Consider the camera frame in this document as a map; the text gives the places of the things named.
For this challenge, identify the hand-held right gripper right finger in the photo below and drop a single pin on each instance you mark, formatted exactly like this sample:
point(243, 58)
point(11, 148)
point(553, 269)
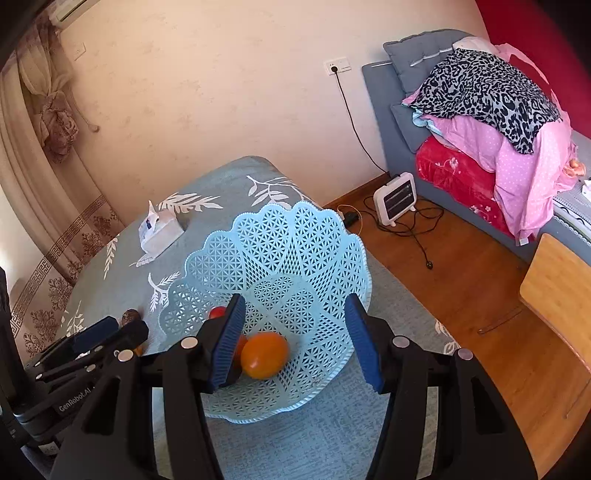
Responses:
point(364, 341)

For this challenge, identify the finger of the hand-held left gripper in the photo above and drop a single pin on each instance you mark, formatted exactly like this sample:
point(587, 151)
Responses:
point(131, 333)
point(94, 331)

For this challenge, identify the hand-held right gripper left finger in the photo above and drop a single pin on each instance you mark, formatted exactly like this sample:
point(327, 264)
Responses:
point(226, 346)

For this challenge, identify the dark purple passion fruit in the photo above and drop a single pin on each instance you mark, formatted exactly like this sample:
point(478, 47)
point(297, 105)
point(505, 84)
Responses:
point(129, 317)

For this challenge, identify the red tomato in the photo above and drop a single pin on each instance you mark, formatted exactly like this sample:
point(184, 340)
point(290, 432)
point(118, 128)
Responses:
point(215, 314)

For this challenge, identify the light blue plastic basket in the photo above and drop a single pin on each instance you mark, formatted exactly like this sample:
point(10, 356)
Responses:
point(295, 258)

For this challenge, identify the white tissue pack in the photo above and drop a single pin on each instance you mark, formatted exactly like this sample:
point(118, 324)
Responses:
point(154, 233)

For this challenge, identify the beige patterned curtain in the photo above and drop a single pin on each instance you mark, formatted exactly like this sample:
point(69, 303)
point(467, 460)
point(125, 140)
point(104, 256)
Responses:
point(46, 217)

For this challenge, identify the black power strip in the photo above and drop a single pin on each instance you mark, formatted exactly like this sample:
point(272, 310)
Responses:
point(351, 218)

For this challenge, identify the white space heater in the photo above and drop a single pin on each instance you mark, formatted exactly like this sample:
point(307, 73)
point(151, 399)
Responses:
point(395, 198)

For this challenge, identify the grey-blue leaf print bedspread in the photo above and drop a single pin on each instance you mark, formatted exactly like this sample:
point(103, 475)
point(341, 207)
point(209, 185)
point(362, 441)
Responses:
point(221, 180)

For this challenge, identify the red floral blanket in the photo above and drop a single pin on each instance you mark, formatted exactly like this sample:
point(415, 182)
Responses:
point(452, 177)

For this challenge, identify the wooden folding table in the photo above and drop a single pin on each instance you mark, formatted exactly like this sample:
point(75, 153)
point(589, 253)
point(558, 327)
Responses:
point(558, 286)

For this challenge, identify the floral tied curtain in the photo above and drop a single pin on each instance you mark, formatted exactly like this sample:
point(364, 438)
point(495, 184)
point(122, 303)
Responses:
point(57, 124)

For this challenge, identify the grey sofa cushion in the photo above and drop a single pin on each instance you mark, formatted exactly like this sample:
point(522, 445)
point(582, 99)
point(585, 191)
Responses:
point(404, 127)

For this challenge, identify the pink polka dot quilt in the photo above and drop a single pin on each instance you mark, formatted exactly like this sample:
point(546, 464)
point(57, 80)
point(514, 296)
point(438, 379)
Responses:
point(521, 184)

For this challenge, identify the light blue sheet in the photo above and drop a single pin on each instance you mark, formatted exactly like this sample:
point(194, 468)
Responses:
point(422, 121)

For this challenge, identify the grey lace sofa cover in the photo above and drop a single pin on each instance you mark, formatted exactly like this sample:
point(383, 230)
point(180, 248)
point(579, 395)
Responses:
point(572, 207)

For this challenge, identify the grey sofa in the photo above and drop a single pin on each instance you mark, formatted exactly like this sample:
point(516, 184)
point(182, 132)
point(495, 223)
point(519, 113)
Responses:
point(381, 92)

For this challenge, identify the white tissue box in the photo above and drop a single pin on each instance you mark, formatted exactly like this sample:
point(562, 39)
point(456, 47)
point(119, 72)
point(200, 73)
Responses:
point(586, 189)

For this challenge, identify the small orange toy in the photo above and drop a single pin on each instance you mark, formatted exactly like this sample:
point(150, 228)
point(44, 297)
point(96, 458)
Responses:
point(575, 167)

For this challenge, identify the leopard print blanket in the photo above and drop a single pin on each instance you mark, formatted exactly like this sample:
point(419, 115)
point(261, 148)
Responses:
point(489, 97)

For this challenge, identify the grey quilted cushion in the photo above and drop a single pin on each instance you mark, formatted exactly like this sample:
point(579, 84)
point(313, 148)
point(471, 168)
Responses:
point(415, 55)

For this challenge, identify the white pillow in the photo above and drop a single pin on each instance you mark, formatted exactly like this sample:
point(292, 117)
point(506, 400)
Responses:
point(475, 44)

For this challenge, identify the white air conditioner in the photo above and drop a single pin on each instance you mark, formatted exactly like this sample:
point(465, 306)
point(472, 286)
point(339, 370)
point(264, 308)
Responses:
point(69, 9)

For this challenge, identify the red fabric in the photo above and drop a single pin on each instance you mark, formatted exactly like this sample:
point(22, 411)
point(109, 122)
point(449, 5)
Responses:
point(545, 37)

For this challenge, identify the white wall socket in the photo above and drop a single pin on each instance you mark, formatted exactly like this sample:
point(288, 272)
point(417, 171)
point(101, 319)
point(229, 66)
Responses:
point(337, 66)

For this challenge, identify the white wall switch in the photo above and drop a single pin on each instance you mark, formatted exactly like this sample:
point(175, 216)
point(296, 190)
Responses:
point(80, 50)

